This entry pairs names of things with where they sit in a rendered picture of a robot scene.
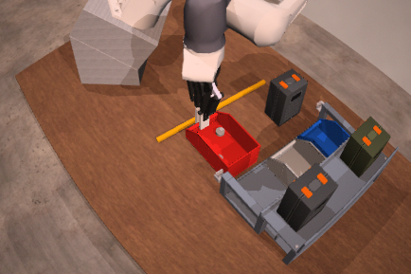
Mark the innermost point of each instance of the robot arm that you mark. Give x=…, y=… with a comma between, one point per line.
x=260, y=22

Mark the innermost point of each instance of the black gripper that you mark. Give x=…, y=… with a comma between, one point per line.
x=206, y=104

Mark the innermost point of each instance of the orange long bar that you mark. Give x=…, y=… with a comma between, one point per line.
x=222, y=104

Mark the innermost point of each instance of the red bin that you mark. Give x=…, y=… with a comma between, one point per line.
x=236, y=143

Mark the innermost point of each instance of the blue open bin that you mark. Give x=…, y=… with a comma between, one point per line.
x=326, y=137

